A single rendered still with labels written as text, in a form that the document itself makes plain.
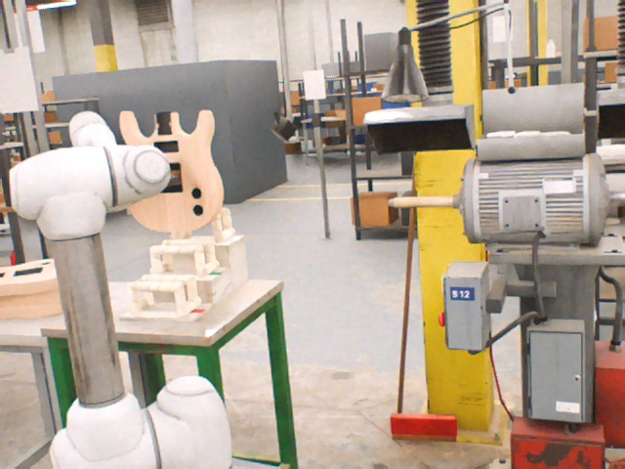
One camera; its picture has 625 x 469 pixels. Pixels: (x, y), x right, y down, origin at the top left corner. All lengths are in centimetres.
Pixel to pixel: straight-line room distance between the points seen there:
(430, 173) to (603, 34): 384
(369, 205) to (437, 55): 517
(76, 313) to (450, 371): 207
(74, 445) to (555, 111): 153
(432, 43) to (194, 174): 86
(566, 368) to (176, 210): 132
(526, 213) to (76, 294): 117
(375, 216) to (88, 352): 583
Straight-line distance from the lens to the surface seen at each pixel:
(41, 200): 149
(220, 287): 241
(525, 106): 215
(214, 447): 170
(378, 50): 710
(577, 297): 207
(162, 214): 243
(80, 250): 152
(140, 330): 225
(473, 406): 332
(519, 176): 201
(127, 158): 149
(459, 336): 187
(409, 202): 214
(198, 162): 234
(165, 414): 167
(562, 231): 202
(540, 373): 204
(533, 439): 212
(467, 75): 297
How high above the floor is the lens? 163
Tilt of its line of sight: 12 degrees down
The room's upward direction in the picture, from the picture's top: 5 degrees counter-clockwise
